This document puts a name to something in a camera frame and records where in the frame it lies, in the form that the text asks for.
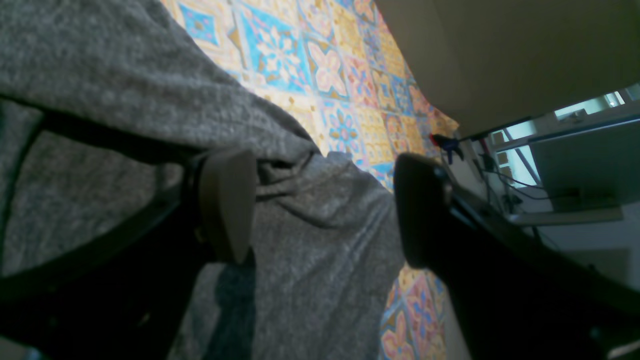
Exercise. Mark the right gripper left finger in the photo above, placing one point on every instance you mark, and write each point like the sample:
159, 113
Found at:
123, 295

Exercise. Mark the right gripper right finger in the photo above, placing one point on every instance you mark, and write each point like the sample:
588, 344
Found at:
514, 298

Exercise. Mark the grey t-shirt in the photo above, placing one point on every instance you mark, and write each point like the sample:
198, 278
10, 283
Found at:
103, 105

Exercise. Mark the grey monitor on desk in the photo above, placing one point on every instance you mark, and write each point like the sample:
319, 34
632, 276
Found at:
592, 168

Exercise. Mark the patterned tablecloth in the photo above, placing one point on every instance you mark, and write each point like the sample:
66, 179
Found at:
330, 285

